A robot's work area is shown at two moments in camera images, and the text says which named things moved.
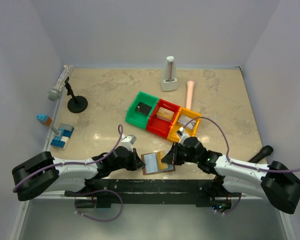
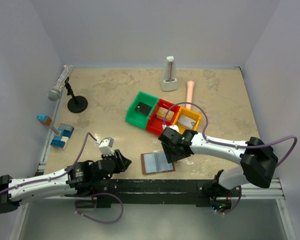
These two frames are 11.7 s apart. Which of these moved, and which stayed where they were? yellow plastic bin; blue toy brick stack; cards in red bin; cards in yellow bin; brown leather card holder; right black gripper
Moved: brown leather card holder; right black gripper
Stayed: yellow plastic bin; cards in yellow bin; blue toy brick stack; cards in red bin
